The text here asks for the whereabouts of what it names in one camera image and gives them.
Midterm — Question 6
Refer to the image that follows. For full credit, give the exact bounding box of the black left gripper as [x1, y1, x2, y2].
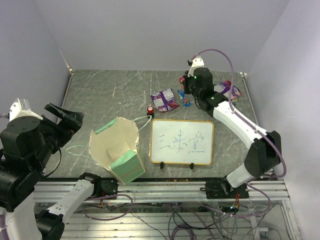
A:
[31, 100, 85, 171]

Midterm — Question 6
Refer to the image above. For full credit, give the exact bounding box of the blue small snack packet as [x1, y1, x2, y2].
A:
[177, 89, 191, 107]

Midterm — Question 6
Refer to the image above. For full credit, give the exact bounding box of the red snack packet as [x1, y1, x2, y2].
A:
[179, 76, 186, 89]

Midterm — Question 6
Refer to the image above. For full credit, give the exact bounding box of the purple snack packet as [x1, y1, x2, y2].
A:
[213, 80, 243, 102]
[150, 88, 180, 113]

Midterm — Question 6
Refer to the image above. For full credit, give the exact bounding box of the green printed paper bag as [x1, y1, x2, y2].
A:
[83, 115, 152, 185]

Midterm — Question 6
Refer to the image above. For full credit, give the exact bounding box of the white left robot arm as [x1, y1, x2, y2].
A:
[0, 98, 111, 240]

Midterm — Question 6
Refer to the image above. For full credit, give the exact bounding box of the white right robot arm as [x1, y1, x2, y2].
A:
[183, 56, 282, 198]

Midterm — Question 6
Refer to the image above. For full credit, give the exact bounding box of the yellow-framed small whiteboard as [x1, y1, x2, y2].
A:
[149, 119, 214, 166]

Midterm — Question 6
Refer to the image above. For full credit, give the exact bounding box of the aluminium rail frame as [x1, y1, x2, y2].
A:
[33, 178, 302, 240]

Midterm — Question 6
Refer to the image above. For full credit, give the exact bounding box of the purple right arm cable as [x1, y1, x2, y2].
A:
[188, 48, 287, 218]

